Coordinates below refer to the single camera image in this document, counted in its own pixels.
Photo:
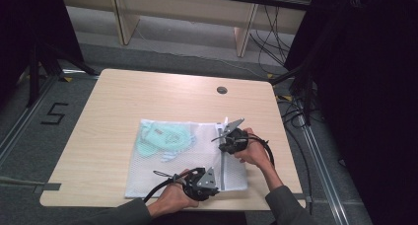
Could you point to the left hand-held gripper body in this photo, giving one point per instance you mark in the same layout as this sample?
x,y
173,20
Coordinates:
x,y
203,182

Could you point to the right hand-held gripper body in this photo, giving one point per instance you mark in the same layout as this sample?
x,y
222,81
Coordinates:
x,y
235,137

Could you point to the white mesh laundry bag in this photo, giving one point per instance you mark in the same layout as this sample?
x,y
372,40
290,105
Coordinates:
x,y
184,172

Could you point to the person's right hand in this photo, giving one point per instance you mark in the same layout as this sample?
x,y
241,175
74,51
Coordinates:
x,y
254,152

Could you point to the person's left hand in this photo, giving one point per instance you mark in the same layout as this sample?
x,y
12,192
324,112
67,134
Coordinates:
x,y
171,200

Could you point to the person's dark lap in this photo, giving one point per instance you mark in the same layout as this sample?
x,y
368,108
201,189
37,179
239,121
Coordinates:
x,y
203,218

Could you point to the dark round table grommet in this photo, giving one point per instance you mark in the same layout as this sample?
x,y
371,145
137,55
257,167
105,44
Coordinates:
x,y
222,90

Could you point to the mint green garment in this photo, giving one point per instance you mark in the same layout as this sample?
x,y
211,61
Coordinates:
x,y
162,140

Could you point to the black metal stand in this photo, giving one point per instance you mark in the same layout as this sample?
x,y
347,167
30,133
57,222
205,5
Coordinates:
x,y
307,93

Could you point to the black curtain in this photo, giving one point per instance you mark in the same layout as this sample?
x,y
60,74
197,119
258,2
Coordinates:
x,y
368,87
33,27

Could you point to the grey floor tape strip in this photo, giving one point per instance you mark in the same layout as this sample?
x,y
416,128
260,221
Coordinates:
x,y
47,187

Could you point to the black tripod stand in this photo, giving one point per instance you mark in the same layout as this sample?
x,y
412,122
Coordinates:
x,y
34,77

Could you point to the metal floor rail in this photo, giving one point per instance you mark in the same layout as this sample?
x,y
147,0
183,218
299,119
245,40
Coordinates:
x,y
23,119
320,165

